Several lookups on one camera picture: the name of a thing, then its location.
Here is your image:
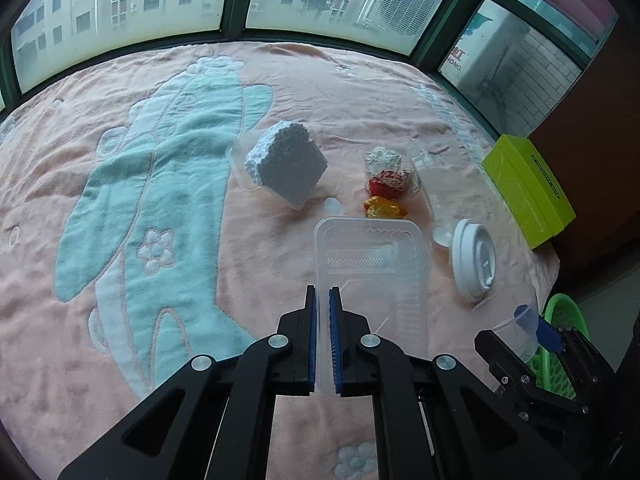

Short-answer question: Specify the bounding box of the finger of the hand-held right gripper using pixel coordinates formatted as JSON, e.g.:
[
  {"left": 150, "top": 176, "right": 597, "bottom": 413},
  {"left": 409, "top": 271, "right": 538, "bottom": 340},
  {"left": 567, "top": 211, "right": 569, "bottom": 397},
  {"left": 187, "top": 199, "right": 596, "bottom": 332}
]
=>
[
  {"left": 474, "top": 329, "right": 535, "bottom": 393},
  {"left": 536, "top": 316, "right": 588, "bottom": 361}
]

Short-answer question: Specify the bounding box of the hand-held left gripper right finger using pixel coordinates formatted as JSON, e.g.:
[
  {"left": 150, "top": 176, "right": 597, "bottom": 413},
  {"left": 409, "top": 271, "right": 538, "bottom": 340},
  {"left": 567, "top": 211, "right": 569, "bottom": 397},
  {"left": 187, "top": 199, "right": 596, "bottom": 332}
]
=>
[{"left": 327, "top": 286, "right": 583, "bottom": 480}]

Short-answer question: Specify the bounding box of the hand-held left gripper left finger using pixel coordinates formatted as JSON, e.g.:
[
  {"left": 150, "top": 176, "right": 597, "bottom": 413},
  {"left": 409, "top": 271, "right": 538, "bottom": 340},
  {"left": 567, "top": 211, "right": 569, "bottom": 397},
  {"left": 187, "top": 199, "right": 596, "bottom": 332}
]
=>
[{"left": 57, "top": 285, "right": 318, "bottom": 480}]

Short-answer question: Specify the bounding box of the small clear measuring cup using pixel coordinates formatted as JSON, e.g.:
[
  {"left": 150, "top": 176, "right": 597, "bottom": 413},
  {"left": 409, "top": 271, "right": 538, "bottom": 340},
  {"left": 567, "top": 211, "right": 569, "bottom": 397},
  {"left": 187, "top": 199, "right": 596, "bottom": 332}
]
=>
[{"left": 492, "top": 292, "right": 541, "bottom": 363}]

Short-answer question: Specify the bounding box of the green plastic basket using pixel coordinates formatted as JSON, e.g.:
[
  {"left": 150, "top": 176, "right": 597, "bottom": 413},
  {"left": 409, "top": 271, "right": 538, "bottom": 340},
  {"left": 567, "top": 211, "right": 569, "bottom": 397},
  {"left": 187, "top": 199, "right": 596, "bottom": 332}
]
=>
[{"left": 520, "top": 294, "right": 591, "bottom": 401}]

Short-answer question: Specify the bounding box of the clear plastic food container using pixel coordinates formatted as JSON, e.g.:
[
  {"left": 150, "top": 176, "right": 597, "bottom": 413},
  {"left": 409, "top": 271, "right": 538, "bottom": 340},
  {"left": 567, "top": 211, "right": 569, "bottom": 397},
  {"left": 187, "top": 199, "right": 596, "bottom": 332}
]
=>
[{"left": 313, "top": 216, "right": 432, "bottom": 396}]

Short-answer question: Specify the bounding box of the white cup lid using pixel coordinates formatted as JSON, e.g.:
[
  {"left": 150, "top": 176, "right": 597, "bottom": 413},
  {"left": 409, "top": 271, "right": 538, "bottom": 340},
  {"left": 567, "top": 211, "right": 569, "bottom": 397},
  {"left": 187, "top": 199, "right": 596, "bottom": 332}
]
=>
[{"left": 451, "top": 218, "right": 497, "bottom": 303}]

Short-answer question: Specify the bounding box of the gold wrapper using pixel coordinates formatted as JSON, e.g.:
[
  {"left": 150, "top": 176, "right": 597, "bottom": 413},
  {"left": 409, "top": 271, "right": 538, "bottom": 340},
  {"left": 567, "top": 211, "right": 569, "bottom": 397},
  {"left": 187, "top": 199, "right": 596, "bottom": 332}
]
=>
[{"left": 363, "top": 196, "right": 408, "bottom": 220}]

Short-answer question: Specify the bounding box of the red white wrapper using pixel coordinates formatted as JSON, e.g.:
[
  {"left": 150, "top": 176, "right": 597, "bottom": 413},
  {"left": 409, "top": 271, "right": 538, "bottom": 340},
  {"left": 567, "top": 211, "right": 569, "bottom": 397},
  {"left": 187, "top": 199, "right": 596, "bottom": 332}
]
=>
[{"left": 365, "top": 146, "right": 418, "bottom": 201}]

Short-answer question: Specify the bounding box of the tall clear plastic cup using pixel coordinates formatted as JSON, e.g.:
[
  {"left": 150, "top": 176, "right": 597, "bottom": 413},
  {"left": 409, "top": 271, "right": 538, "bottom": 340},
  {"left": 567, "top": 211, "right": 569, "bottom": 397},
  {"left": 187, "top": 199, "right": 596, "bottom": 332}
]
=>
[{"left": 405, "top": 142, "right": 468, "bottom": 251}]

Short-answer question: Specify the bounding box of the white foam block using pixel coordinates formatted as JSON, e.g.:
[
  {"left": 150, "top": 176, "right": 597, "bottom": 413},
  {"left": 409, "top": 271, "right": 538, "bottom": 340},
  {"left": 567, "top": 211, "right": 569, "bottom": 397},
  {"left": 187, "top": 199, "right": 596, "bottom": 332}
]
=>
[{"left": 243, "top": 121, "right": 329, "bottom": 211}]

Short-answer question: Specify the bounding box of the clear plastic lid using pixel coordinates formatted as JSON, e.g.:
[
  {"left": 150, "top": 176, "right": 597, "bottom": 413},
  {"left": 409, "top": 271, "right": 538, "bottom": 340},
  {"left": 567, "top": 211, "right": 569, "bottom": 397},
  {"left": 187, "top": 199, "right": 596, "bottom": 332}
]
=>
[{"left": 225, "top": 130, "right": 266, "bottom": 196}]

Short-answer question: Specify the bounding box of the yellow-green tissue box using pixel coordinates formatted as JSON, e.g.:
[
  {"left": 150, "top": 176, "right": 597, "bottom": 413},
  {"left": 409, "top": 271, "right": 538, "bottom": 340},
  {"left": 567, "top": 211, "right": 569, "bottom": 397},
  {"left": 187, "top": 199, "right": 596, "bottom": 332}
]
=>
[{"left": 481, "top": 134, "right": 577, "bottom": 251}]

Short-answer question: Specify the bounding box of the brown wooden cabinet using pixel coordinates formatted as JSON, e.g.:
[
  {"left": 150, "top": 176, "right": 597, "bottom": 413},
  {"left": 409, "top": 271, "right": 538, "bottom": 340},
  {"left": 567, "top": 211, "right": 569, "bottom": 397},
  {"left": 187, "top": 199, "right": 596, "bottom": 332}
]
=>
[{"left": 530, "top": 25, "right": 640, "bottom": 301}]

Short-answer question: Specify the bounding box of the pink printed blanket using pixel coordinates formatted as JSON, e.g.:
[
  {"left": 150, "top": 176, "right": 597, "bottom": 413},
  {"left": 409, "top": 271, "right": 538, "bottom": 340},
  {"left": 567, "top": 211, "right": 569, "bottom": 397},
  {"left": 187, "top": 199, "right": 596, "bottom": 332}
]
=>
[{"left": 0, "top": 40, "right": 561, "bottom": 480}]

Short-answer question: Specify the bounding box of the white printed outdoor unit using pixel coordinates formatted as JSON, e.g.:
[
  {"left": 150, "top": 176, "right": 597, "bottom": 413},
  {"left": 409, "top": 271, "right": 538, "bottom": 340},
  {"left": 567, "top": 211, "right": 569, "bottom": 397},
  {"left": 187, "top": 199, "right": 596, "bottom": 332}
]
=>
[{"left": 440, "top": 0, "right": 531, "bottom": 126}]

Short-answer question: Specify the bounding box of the green window frame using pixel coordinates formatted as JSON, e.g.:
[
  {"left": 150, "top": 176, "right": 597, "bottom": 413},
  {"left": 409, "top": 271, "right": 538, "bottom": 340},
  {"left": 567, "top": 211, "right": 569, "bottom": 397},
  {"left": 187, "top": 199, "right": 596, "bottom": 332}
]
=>
[{"left": 0, "top": 0, "right": 601, "bottom": 126}]

